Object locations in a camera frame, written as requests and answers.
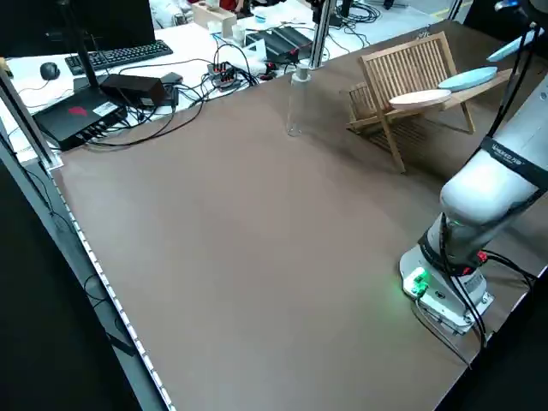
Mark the pale plate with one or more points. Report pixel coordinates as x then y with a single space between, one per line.
419 99

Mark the blue plate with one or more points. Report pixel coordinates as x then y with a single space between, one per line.
507 50
466 79

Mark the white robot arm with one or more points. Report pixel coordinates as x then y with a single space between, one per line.
484 192

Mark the wooden dish rack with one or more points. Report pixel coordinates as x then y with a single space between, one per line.
406 70

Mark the clear bottle white cap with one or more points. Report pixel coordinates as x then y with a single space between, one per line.
300 76

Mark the grey hub red plugs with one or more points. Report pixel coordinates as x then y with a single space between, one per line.
222 75

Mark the small black adapter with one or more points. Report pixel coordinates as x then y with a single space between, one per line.
171 92

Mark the black flat device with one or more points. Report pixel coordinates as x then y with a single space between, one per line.
282 38

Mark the white cup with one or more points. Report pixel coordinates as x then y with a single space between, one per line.
238 33

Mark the black power brick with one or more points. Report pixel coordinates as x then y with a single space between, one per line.
132 87

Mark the wooden box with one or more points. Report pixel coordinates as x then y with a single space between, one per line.
214 19

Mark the black keyboard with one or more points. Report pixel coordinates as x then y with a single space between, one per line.
120 55

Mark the black box red logo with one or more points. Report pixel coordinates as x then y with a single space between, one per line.
73 115

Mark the black monitor stand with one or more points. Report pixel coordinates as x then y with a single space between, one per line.
91 70

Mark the black monitor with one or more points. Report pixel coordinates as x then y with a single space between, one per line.
120 21

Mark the black mouse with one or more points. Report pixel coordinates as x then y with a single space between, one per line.
49 70

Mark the aluminium post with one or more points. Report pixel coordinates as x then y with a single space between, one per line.
321 34

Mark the aluminium frame bar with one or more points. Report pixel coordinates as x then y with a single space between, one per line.
34 132

